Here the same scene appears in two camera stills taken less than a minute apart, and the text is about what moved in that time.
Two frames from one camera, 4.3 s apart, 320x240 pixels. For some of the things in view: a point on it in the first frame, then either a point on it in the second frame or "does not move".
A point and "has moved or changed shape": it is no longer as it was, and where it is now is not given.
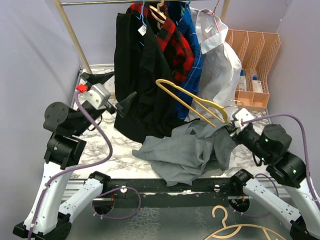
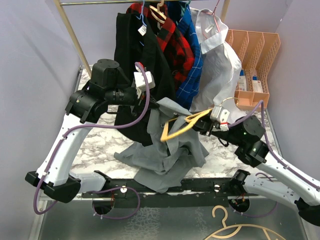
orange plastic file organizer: x=255 y=52 does not move
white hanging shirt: x=221 y=67 does not move
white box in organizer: x=242 y=81 does not move
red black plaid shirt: x=177 y=51 does not move
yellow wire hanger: x=217 y=110 → x=174 y=127
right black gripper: x=235 y=137 → x=205 y=125
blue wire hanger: x=141 y=16 does not move
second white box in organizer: x=257 y=85 does not move
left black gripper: x=122 y=106 → x=139 y=105
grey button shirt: x=196 y=149 has moved or changed shape
